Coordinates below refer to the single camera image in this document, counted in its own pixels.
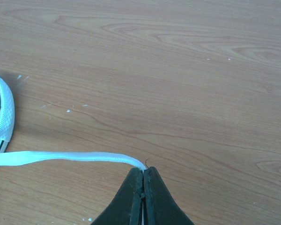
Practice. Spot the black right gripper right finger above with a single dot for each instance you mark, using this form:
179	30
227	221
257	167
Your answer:
160	207

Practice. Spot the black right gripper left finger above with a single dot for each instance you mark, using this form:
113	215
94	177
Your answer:
126	208

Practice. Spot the white shoelace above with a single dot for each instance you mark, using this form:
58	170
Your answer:
27	157

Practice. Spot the grey canvas sneaker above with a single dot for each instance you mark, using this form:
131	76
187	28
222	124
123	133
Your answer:
7	115

